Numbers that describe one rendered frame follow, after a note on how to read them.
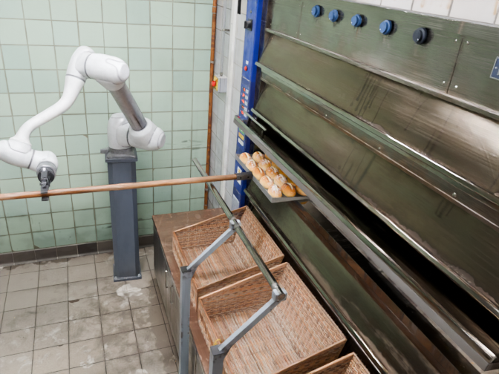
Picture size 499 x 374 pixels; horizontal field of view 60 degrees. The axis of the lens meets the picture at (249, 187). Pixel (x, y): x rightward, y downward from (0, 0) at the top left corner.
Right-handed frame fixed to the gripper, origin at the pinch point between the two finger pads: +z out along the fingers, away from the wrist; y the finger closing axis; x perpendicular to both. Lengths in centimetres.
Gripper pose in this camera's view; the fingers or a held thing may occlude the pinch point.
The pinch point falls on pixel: (44, 193)
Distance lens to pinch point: 216.6
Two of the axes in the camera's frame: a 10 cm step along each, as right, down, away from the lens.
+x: -9.3, 0.9, -3.5
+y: -0.9, 8.9, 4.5
